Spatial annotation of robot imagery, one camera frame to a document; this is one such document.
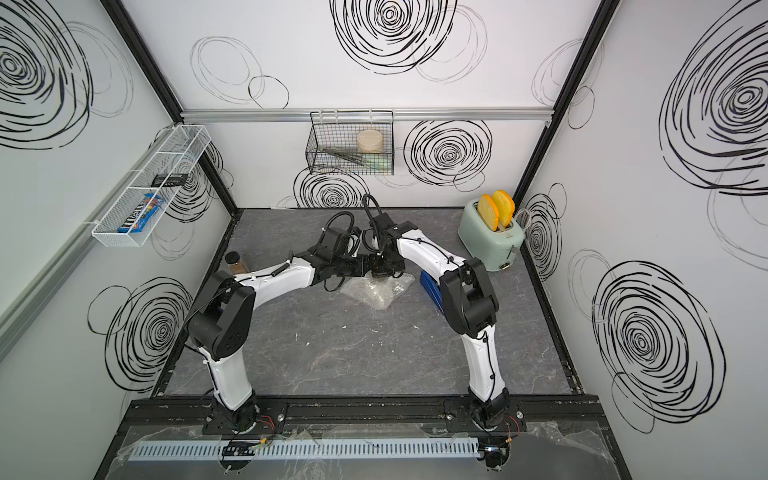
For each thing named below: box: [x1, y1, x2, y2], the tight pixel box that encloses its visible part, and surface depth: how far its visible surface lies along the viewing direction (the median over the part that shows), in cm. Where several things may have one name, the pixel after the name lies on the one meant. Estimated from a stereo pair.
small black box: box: [151, 173, 188, 187], surface depth 80 cm
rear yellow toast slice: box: [492, 190, 515, 229], surface depth 95 cm
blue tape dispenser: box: [420, 270, 445, 314], surface depth 94 cm
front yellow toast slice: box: [477, 194, 499, 232], surface depth 93 cm
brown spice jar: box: [225, 251, 249, 275], surface depth 97 cm
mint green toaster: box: [458, 199, 526, 272], surface depth 95 cm
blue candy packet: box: [117, 194, 165, 233], surface depth 72 cm
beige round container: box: [357, 130, 383, 153], surface depth 91 cm
